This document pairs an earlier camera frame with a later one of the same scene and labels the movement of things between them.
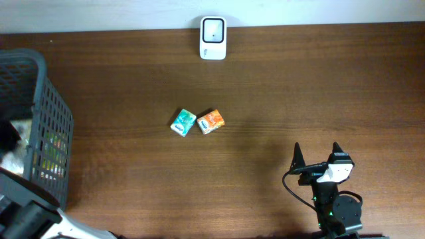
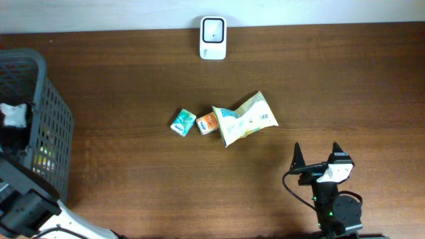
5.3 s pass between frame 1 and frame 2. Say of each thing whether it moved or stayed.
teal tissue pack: stayed
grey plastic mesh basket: stayed
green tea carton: moved
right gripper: stayed
